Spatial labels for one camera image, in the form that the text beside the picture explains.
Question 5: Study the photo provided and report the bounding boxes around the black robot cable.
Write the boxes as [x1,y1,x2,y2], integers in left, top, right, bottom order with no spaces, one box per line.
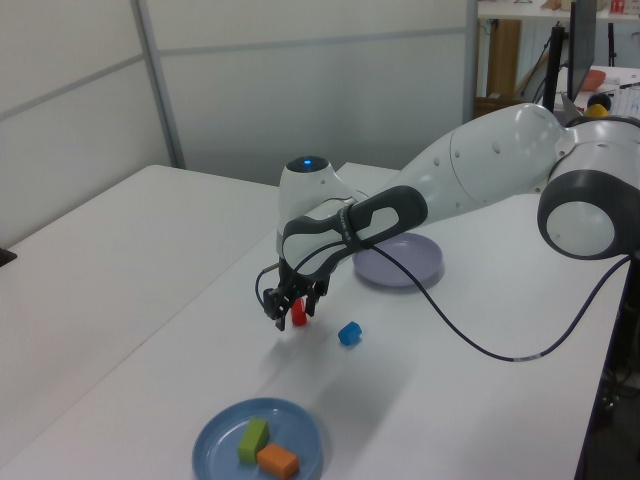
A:
[253,237,634,362]

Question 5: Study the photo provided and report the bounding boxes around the small blue block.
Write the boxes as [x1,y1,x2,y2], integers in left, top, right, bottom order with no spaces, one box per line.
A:
[337,320,364,346]

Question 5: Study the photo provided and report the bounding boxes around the purple plate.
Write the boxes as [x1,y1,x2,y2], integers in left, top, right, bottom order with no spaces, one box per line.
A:
[351,231,445,289]

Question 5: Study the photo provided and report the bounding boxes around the orange rectangular block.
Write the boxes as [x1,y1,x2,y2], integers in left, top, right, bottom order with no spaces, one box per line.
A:
[255,443,301,480]

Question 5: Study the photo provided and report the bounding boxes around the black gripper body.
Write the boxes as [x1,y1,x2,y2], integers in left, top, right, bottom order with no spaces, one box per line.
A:
[279,259,326,301]

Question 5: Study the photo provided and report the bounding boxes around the blue plate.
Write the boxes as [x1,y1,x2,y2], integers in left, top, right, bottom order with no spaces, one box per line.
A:
[191,397,323,480]

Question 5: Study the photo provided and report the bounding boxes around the grey partition post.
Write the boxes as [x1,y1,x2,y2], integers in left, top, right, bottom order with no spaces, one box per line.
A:
[130,0,187,170]
[464,0,480,121]

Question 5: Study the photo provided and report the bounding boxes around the brown cardboard box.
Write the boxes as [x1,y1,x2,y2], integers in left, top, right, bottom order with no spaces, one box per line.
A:
[473,97,531,120]

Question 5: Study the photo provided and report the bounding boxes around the green rectangular block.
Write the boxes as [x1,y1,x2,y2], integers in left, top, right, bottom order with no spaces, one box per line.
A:
[236,418,271,464]

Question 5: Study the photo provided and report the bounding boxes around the black monitor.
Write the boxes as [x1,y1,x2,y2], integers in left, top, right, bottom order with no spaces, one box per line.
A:
[569,0,599,104]

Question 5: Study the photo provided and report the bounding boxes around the brown wooden cabinet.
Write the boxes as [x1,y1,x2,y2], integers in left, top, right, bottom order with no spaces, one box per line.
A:
[487,19,521,99]

